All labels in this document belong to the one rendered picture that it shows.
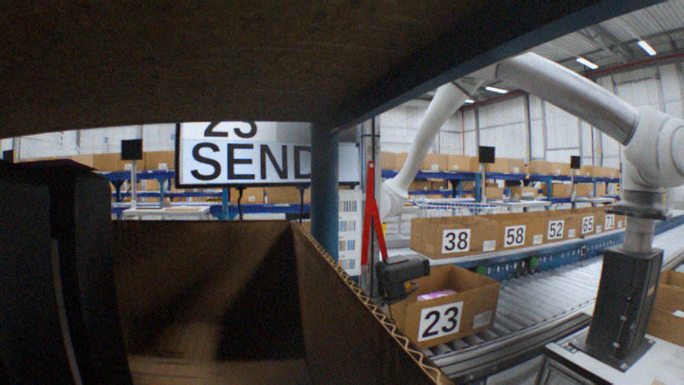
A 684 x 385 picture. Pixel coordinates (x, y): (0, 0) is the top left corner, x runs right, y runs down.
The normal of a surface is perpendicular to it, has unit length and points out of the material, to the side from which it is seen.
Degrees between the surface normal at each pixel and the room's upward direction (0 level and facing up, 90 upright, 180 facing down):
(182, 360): 1
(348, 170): 86
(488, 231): 90
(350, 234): 90
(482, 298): 90
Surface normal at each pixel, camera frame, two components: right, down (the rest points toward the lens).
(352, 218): 0.25, 0.05
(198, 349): 0.00, -1.00
